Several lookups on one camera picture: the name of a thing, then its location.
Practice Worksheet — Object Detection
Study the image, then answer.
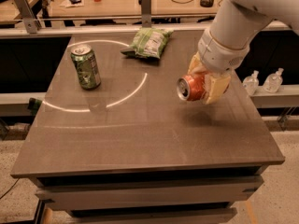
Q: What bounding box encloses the red coke can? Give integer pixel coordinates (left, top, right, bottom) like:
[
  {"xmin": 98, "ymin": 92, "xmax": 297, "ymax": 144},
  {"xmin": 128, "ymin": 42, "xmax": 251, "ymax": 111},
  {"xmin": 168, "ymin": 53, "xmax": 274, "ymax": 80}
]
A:
[{"xmin": 177, "ymin": 75, "xmax": 206, "ymax": 101}]

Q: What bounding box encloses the metal bracket post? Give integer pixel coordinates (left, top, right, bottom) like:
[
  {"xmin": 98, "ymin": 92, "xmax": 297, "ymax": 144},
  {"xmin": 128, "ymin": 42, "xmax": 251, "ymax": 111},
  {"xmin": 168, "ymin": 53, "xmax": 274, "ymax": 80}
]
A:
[
  {"xmin": 14, "ymin": 0, "xmax": 40, "ymax": 34},
  {"xmin": 139, "ymin": 0, "xmax": 151, "ymax": 28}
]

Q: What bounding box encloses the middle metal bracket post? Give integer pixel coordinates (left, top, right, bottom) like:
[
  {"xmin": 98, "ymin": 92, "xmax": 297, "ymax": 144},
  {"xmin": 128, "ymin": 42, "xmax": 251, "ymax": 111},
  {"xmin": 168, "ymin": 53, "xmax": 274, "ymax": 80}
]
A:
[{"xmin": 139, "ymin": 0, "xmax": 151, "ymax": 28}]

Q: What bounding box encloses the left metal bracket post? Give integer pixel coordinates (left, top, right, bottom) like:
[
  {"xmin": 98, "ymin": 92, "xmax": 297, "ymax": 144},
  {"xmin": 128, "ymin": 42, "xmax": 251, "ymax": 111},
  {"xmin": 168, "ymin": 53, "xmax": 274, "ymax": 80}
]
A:
[{"xmin": 14, "ymin": 0, "xmax": 40, "ymax": 34}]

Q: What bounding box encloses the clear sanitizer bottle right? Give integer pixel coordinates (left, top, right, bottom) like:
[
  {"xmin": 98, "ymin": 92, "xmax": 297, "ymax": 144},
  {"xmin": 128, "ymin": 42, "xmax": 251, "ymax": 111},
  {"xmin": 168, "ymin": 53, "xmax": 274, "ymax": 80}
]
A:
[{"xmin": 263, "ymin": 68, "xmax": 284, "ymax": 93}]

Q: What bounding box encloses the green soda can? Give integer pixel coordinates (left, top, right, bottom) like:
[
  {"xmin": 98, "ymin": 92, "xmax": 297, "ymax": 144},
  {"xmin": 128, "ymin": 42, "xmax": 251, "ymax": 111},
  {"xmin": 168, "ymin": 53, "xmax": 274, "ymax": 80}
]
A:
[{"xmin": 71, "ymin": 44, "xmax": 101, "ymax": 90}]

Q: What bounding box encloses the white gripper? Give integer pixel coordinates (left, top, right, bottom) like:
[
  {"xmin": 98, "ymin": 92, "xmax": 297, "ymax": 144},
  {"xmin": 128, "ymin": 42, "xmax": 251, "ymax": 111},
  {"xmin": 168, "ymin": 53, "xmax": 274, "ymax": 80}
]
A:
[{"xmin": 187, "ymin": 28, "xmax": 249, "ymax": 105}]

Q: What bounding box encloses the green chip bag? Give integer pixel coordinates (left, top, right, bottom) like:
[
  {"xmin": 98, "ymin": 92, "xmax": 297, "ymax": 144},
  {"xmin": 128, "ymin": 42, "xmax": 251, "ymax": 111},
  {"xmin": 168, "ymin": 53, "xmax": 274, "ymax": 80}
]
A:
[{"xmin": 121, "ymin": 28, "xmax": 173, "ymax": 59}]

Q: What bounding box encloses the green bottle on ledge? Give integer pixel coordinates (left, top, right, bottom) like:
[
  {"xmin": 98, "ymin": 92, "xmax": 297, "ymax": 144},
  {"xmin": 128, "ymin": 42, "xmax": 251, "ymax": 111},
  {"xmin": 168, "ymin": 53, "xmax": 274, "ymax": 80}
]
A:
[{"xmin": 28, "ymin": 98, "xmax": 42, "ymax": 115}]

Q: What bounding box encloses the clear sanitizer bottle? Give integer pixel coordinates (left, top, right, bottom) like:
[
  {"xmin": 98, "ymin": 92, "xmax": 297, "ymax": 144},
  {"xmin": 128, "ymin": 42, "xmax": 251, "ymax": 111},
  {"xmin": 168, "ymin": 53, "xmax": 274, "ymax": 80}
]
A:
[
  {"xmin": 263, "ymin": 68, "xmax": 284, "ymax": 93},
  {"xmin": 242, "ymin": 70, "xmax": 259, "ymax": 95}
]

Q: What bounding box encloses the clear sanitizer bottle left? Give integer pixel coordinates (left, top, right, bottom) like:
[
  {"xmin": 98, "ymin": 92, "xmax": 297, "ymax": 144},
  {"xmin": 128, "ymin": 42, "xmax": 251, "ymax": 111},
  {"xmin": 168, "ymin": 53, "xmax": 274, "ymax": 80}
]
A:
[{"xmin": 242, "ymin": 70, "xmax": 259, "ymax": 95}]

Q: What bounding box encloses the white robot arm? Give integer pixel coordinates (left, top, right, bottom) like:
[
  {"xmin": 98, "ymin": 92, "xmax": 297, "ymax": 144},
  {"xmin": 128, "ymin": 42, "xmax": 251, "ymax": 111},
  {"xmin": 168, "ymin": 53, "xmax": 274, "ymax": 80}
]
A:
[{"xmin": 188, "ymin": 0, "xmax": 299, "ymax": 105}]

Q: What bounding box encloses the wooden background desk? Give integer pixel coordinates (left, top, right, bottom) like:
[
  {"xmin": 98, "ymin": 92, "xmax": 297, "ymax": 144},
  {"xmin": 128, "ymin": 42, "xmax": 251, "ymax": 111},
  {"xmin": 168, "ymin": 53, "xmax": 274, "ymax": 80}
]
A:
[{"xmin": 47, "ymin": 0, "xmax": 221, "ymax": 20}]

